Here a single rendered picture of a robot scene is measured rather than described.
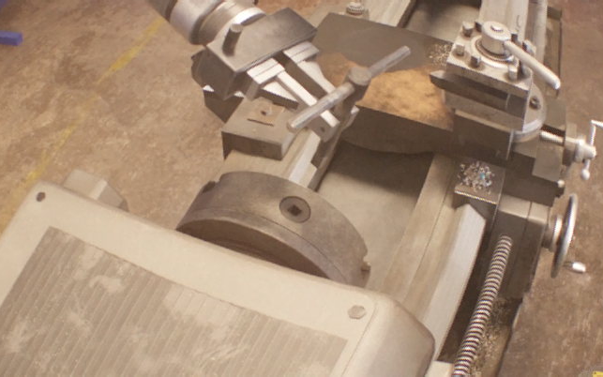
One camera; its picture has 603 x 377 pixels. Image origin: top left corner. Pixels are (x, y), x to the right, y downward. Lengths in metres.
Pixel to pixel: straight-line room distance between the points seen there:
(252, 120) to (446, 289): 0.53
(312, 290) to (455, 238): 0.72
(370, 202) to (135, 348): 1.03
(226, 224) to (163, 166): 1.88
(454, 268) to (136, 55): 2.34
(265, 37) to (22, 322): 0.43
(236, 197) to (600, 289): 1.78
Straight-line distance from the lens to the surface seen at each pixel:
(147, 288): 0.70
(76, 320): 0.69
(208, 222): 0.93
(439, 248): 1.39
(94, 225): 0.77
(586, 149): 1.61
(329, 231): 0.93
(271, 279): 0.69
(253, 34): 0.83
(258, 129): 1.54
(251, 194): 0.94
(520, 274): 1.65
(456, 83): 1.33
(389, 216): 1.59
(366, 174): 1.66
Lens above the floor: 1.88
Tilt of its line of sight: 44 degrees down
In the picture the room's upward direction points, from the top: 2 degrees counter-clockwise
